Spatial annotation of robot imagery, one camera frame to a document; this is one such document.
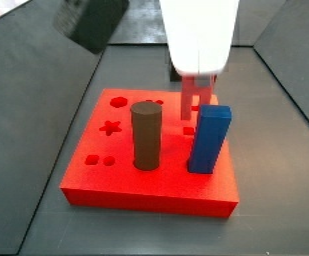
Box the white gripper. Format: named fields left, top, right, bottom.
left=159, top=0, right=239, bottom=76

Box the red double-square peg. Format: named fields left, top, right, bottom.
left=180, top=75, right=216, bottom=120

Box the blue square peg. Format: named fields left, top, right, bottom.
left=187, top=105, right=231, bottom=174

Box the red shape-sorter board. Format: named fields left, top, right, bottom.
left=60, top=89, right=239, bottom=217

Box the black curved holder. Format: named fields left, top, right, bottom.
left=168, top=63, right=181, bottom=82

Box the brown cylinder peg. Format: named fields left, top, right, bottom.
left=129, top=101, right=161, bottom=171

